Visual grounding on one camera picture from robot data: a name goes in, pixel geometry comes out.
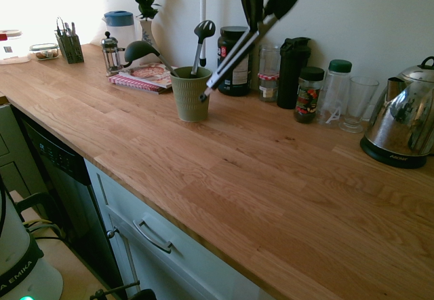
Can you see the black dishwasher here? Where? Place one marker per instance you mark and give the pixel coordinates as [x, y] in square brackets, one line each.
[57, 178]

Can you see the black Vega protein tub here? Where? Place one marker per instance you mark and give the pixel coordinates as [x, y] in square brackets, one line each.
[234, 76]

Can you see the clear drinking glass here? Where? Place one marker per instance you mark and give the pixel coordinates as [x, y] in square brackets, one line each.
[359, 103]

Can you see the green cutlery caddy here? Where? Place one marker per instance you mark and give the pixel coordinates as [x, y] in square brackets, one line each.
[71, 50]

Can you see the grey green cabinet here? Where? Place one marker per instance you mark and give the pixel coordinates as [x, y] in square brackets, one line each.
[13, 164]

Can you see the metal tongs with black tips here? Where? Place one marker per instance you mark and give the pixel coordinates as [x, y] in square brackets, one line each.
[234, 59]

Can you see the white vase with blue pattern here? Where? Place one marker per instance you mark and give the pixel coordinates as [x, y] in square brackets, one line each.
[146, 38]

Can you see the black metal clamp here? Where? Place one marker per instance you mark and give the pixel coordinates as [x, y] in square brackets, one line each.
[115, 291]

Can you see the black ladle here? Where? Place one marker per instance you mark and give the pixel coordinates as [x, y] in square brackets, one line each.
[139, 50]

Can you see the green ribbed utensil holder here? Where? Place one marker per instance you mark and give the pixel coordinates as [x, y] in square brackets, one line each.
[191, 96]

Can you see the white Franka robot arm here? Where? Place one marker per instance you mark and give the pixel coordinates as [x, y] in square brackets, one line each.
[20, 262]

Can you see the Food Processor cookbook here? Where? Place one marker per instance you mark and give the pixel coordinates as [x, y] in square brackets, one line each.
[149, 74]

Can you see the black slotted spoon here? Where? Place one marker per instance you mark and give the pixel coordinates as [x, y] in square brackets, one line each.
[205, 30]

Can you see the clear glass jar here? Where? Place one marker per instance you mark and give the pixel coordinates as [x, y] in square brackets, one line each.
[269, 59]

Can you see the black kettle base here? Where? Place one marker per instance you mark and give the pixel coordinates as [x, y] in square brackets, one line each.
[390, 155]

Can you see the white container with red clip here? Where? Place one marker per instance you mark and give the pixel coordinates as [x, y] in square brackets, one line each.
[10, 47]

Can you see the glass French press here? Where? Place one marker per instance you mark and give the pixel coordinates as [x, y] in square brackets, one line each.
[113, 55]

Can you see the black shaker bottle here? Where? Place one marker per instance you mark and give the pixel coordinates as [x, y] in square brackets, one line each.
[291, 76]

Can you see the red checked book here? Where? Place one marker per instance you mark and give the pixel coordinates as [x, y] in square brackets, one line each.
[135, 84]

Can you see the pitcher with blue lid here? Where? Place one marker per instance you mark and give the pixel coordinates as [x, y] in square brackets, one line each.
[118, 25]

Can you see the clear bottle with green lid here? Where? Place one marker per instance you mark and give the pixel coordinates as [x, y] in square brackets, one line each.
[334, 93]

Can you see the spice jar with black lid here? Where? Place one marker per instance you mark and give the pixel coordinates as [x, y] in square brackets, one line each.
[308, 96]

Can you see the white kitchen cabinet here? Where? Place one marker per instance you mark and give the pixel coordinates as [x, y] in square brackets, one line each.
[176, 256]

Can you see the small jar red checked lid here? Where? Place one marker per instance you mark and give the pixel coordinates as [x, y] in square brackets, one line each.
[268, 88]

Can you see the stainless steel electric kettle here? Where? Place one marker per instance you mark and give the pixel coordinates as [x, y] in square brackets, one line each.
[403, 116]

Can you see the glass food container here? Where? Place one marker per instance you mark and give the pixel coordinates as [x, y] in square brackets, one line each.
[44, 51]

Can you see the round metal cabinet knob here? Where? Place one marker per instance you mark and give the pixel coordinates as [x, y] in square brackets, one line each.
[111, 233]

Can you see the metal cutlery piece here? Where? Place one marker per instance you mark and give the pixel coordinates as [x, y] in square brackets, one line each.
[68, 29]
[60, 26]
[73, 28]

